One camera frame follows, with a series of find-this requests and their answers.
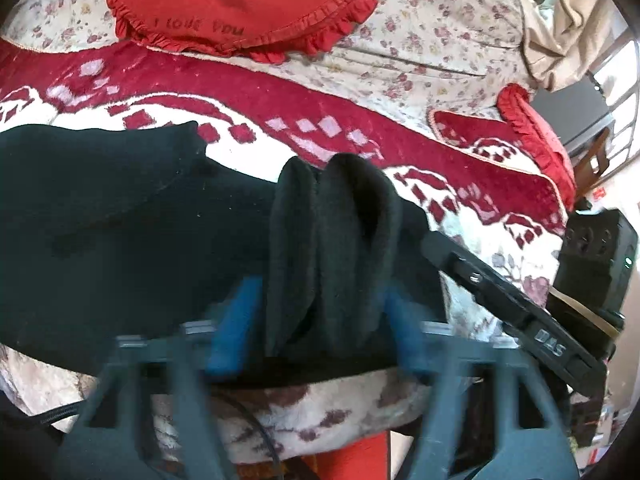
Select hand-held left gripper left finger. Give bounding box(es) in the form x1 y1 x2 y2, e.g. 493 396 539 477
55 276 264 480

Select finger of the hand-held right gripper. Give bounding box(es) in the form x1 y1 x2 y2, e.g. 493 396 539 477
421 231 552 332

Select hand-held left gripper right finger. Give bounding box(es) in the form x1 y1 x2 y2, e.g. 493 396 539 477
384 290 581 480

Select black pants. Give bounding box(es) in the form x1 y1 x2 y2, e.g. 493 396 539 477
0 121 451 388

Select dark grey panel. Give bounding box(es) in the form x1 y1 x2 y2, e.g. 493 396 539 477
530 80 616 156

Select window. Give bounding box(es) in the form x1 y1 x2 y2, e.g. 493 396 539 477
592 35 640 176

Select red and white plush blanket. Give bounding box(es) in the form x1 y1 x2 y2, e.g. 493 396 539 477
0 40 576 466

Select beige cloth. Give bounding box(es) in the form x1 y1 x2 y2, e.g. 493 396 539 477
520 0 626 93

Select floral sofa cover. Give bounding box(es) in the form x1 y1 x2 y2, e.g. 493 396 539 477
0 0 541 126

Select red heart-shaped ruffled pillow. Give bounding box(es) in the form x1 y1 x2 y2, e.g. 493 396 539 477
105 0 381 66

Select wooden chair frame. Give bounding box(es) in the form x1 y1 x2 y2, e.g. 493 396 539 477
575 129 612 203

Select black cable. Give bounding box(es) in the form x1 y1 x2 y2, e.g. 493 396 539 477
220 390 283 480
30 400 88 428

